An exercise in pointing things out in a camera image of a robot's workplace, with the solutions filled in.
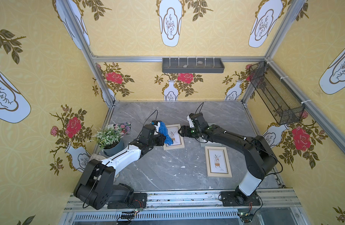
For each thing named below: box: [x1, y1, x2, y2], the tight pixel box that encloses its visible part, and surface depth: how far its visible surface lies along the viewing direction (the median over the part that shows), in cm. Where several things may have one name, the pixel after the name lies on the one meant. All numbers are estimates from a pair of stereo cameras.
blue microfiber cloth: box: [158, 120, 174, 146], surface depth 88 cm
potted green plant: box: [87, 124, 125, 157], surface depth 81 cm
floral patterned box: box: [113, 121, 132, 135], surface depth 106 cm
